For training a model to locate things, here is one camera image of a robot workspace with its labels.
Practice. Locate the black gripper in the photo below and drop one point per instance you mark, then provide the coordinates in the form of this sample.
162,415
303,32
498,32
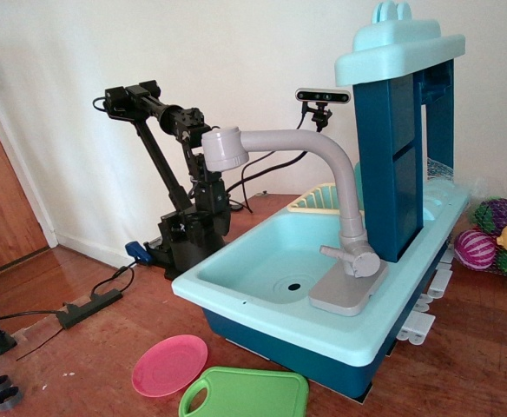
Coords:
210,195

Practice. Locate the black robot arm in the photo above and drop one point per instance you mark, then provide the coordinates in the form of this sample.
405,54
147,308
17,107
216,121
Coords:
194,230

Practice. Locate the teal toy sink unit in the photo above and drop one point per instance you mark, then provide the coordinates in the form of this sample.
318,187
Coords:
254,292

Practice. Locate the yellow dish rack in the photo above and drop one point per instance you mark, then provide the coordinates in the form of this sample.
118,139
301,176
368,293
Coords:
321,200

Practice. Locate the grey toy faucet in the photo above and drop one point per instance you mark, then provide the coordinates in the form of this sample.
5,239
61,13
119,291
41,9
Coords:
358,272

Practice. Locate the pink plastic plate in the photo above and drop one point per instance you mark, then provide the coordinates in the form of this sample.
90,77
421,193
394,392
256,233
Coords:
169,366

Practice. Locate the black power strip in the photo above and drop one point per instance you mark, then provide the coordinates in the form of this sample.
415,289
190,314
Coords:
75,314

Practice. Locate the green plastic cutting board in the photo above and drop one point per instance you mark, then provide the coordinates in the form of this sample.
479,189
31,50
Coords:
232,391

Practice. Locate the white plastic clips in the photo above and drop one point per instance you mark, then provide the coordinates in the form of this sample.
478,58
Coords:
418,322

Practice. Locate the purple striped toy vegetable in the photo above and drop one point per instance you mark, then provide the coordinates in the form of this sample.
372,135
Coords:
475,249

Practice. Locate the netted toy vegetables bag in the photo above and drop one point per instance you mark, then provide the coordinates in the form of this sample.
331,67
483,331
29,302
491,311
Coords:
490,217

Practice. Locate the grey depth camera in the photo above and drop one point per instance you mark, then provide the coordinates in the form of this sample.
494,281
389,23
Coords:
322,95

